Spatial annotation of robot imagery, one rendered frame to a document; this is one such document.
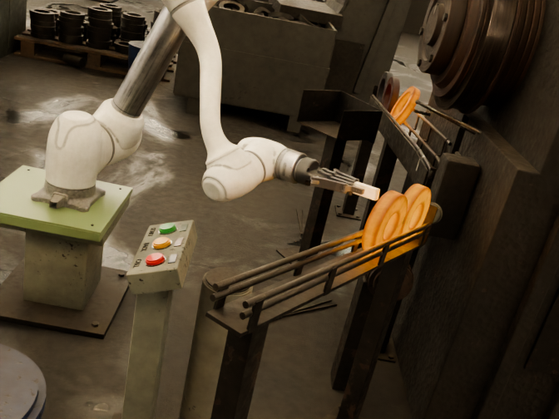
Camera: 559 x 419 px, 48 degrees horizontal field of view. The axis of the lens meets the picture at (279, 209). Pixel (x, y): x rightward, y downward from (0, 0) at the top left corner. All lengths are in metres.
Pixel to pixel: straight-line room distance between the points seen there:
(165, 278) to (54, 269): 0.87
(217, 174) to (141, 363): 0.50
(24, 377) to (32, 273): 0.90
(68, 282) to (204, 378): 0.73
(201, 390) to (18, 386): 0.49
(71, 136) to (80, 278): 0.47
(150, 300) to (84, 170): 0.69
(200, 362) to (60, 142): 0.82
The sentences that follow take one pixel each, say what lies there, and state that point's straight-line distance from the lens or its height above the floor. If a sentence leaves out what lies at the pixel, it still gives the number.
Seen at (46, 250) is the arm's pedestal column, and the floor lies 0.22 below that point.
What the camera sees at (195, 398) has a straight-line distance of 1.63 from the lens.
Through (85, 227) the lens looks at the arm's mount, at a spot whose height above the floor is 0.38.
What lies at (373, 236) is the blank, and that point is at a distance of 1.39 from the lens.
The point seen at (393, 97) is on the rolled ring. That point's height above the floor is 0.71.
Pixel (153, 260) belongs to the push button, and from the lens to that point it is 1.33.
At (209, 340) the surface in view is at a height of 0.38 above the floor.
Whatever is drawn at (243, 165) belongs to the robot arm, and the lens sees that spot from 1.65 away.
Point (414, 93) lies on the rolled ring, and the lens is 2.69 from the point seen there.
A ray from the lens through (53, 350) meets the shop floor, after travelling 2.07.
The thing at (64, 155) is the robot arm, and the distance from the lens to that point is 1.99.
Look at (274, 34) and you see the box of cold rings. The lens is 4.31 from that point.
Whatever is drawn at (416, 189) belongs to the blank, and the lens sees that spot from 1.55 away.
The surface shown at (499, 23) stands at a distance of 1.80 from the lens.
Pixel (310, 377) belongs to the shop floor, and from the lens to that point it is 2.10.
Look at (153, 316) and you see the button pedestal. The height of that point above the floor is 0.44.
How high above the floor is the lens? 1.28
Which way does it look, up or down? 24 degrees down
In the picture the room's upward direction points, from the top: 12 degrees clockwise
